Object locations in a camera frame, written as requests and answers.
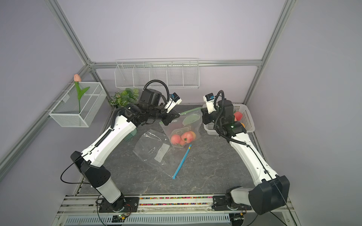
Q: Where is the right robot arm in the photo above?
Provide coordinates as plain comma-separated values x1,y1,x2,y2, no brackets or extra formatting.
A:
201,90,290,215

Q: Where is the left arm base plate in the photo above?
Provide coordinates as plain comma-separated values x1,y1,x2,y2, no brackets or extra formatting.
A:
97,196,140,213

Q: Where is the red orange peach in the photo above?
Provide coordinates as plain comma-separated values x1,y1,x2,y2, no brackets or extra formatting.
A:
189,131,196,140

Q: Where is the white wire wall shelf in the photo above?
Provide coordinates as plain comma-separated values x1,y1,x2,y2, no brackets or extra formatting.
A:
115,58,200,89

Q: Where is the green printed zip-top bag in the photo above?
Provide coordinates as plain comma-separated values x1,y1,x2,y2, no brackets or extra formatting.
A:
159,107,202,148

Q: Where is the clear blue-zipper bag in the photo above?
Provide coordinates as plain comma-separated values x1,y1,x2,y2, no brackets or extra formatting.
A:
133,130,191,179

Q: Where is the green artificial plant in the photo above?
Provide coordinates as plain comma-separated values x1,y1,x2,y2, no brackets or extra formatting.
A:
108,88,140,108

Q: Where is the white mesh wall basket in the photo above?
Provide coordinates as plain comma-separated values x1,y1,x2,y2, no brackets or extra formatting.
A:
49,82,107,128

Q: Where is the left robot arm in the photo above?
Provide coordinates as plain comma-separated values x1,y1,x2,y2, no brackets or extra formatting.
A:
71,80,182,211

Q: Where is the white plastic perforated basket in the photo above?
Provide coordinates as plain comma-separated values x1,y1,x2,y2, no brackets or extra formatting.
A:
204,104,255,135

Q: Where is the pink peach with leaf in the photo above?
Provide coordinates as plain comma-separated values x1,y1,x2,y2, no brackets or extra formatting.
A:
181,132,193,143

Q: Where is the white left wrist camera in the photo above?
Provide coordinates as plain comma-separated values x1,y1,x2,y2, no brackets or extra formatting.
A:
165,92,182,114

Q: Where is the pink peach back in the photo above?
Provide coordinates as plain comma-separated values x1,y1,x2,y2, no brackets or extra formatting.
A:
234,111,243,121

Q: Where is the pink artificial tulip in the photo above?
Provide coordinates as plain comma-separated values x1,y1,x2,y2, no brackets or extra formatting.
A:
74,74,90,113

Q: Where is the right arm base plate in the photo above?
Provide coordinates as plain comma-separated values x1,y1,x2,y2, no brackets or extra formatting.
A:
211,195,252,211

